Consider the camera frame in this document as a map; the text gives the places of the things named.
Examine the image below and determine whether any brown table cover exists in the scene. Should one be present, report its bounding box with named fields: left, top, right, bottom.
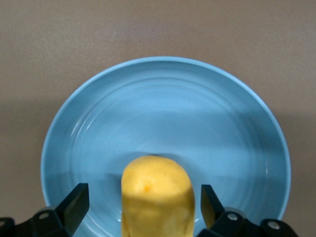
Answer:
left=0, top=0, right=316, bottom=237

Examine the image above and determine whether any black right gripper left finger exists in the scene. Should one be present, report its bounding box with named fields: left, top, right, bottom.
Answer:
left=0, top=182, right=90, bottom=237

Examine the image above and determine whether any light blue round plate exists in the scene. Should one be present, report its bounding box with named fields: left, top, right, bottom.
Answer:
left=40, top=56, right=292, bottom=237

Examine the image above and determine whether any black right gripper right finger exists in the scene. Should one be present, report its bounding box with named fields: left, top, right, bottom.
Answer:
left=197, top=184, right=301, bottom=237

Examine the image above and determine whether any yellow potato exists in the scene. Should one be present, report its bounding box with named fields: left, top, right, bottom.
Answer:
left=120, top=155, right=196, bottom=237

